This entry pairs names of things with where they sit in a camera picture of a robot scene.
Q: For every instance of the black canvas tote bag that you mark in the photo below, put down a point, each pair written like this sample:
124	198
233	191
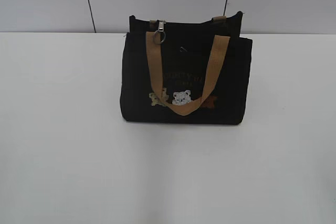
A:
199	75

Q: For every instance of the silver zipper pull with ring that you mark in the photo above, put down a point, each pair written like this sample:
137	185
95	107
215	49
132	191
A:
160	34

